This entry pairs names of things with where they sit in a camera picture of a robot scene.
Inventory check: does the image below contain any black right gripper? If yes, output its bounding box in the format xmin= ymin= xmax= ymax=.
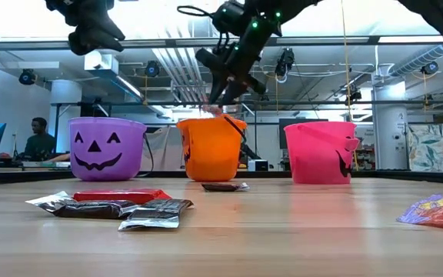
xmin=195 ymin=18 xmax=281 ymax=108

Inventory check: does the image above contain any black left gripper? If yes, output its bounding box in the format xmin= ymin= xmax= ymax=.
xmin=45 ymin=0 xmax=127 ymax=57

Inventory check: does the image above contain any dark brown Hershey's candy bar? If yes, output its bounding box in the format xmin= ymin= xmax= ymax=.
xmin=117 ymin=198 xmax=195 ymax=232
xmin=200 ymin=182 xmax=251 ymax=193
xmin=25 ymin=190 xmax=141 ymax=220

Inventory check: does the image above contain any yellow Sour Patch candy bag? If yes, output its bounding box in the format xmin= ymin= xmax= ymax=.
xmin=395 ymin=192 xmax=443 ymax=231

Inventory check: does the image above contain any white ceiling air unit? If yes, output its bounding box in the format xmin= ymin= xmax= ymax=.
xmin=84 ymin=52 xmax=119 ymax=72

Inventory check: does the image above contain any black overhead crossbar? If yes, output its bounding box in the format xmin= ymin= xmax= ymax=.
xmin=0 ymin=35 xmax=443 ymax=52

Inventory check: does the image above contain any orange pumpkin-face bucket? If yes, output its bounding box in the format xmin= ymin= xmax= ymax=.
xmin=175 ymin=113 xmax=248 ymax=183

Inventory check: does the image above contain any pink pumpkin-face bucket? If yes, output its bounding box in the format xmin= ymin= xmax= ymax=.
xmin=283 ymin=121 xmax=361 ymax=185

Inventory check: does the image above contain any purple pumpkin-face bucket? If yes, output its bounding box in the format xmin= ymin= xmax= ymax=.
xmin=68 ymin=116 xmax=148 ymax=182

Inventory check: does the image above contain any person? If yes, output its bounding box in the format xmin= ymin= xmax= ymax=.
xmin=20 ymin=117 xmax=71 ymax=162

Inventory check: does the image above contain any white round column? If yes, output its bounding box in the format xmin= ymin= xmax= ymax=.
xmin=371 ymin=72 xmax=410 ymax=171

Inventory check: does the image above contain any patterned partition screen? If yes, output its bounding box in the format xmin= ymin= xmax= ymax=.
xmin=408 ymin=122 xmax=443 ymax=173

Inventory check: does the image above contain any black ceiling-mounted camera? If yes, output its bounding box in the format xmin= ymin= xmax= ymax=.
xmin=421 ymin=60 xmax=440 ymax=76
xmin=144 ymin=60 xmax=161 ymax=78
xmin=274 ymin=47 xmax=296 ymax=78
xmin=17 ymin=68 xmax=38 ymax=86

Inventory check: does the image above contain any black wall screen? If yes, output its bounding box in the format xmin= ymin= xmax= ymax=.
xmin=278 ymin=118 xmax=330 ymax=151

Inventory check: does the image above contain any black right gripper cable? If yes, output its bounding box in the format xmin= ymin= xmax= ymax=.
xmin=176 ymin=4 xmax=223 ymax=19

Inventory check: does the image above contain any yellow power cord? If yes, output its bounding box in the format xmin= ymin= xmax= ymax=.
xmin=339 ymin=0 xmax=360 ymax=172

